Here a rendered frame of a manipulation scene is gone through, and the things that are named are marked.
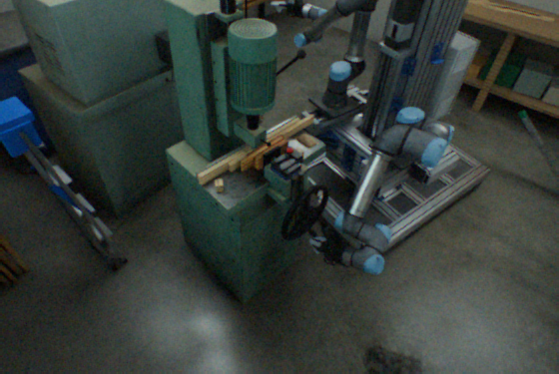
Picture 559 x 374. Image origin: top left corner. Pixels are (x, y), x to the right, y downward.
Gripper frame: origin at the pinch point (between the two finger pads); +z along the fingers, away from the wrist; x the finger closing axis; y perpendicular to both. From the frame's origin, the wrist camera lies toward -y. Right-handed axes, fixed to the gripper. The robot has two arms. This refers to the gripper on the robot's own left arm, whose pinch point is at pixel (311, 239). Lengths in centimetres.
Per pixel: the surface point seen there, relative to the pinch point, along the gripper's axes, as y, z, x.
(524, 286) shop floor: 103, -41, 114
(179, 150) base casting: -48, 61, -15
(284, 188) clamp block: -27.6, 1.4, -3.5
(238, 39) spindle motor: -89, -7, -7
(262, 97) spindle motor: -66, -1, -1
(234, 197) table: -31.4, 13.0, -20.8
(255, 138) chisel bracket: -49, 12, -2
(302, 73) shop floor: -29, 186, 195
